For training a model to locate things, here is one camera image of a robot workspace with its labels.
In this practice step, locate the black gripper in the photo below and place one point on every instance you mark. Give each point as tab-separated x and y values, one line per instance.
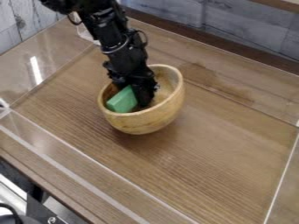
127	68

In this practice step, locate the green rectangular block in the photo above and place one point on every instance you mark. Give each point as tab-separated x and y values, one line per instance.
123	101

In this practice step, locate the wooden bowl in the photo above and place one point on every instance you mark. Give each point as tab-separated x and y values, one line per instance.
147	120

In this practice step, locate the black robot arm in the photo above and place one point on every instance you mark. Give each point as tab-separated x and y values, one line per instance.
105	18

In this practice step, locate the clear acrylic enclosure walls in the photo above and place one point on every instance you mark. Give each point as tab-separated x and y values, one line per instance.
222	166

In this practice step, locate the black metal table frame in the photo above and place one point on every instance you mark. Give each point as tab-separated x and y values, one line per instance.
26	203

